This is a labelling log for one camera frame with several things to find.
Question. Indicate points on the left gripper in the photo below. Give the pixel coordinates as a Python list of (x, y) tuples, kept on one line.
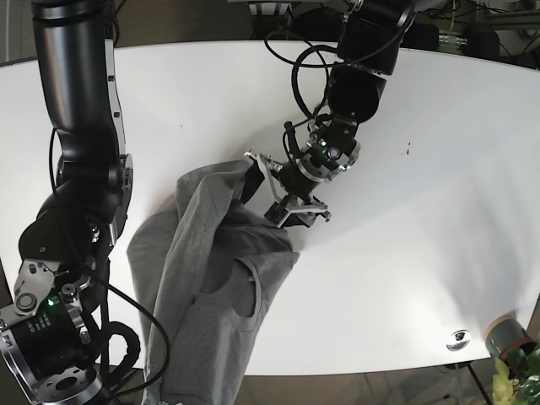
[(330, 150)]

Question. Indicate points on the grey plant pot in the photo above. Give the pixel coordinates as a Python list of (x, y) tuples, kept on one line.
[(504, 334)]

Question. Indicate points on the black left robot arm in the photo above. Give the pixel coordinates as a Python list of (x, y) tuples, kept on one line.
[(367, 52)]

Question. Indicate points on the right metal table grommet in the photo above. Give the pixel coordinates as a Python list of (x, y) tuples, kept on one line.
[(458, 340)]

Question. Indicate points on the grey printed T-shirt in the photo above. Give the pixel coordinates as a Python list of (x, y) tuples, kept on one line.
[(208, 269)]

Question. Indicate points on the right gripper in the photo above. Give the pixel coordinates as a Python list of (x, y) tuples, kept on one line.
[(44, 339)]

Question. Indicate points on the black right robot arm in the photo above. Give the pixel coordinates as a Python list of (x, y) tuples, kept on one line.
[(91, 183)]

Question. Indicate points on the green potted plant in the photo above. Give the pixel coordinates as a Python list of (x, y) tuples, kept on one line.
[(516, 380)]

